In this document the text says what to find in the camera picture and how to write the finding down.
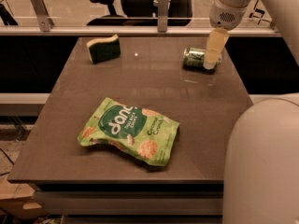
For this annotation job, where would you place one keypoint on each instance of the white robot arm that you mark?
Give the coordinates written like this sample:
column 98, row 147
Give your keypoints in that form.
column 261, row 175

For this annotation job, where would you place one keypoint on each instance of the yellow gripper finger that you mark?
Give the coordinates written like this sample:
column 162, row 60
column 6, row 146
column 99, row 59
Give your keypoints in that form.
column 214, row 47

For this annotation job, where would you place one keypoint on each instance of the metal rail bracket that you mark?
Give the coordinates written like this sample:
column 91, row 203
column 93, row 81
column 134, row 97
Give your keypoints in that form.
column 162, row 16
column 44, row 20

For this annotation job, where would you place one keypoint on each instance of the green yellow sponge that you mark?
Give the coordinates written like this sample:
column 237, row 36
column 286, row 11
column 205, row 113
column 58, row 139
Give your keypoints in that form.
column 104, row 49

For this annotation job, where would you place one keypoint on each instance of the black office chair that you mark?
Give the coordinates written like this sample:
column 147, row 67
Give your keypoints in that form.
column 143, row 13

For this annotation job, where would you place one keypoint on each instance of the wooden stool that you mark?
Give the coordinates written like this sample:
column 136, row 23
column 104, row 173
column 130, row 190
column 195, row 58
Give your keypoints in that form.
column 259, row 14

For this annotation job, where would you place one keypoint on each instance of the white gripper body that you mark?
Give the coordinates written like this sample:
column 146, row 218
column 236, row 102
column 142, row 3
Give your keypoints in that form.
column 224, row 17

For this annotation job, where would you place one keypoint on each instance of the left metal rail bracket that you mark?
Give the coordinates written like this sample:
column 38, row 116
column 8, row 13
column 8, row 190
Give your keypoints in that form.
column 44, row 20

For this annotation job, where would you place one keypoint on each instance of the green rice chips bag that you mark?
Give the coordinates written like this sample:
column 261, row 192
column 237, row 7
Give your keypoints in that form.
column 144, row 134

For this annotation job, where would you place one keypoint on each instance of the middle metal rail bracket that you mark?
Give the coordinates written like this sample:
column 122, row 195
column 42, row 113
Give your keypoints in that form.
column 162, row 16

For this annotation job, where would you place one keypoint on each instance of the cardboard box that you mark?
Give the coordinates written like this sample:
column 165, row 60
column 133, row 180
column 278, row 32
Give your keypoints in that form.
column 17, row 200

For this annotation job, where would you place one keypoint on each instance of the horizontal metal rail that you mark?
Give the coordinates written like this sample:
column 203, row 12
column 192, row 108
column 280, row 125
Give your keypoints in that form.
column 106, row 31

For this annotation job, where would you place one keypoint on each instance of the green soda can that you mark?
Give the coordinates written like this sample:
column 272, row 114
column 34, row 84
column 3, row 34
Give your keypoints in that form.
column 195, row 58

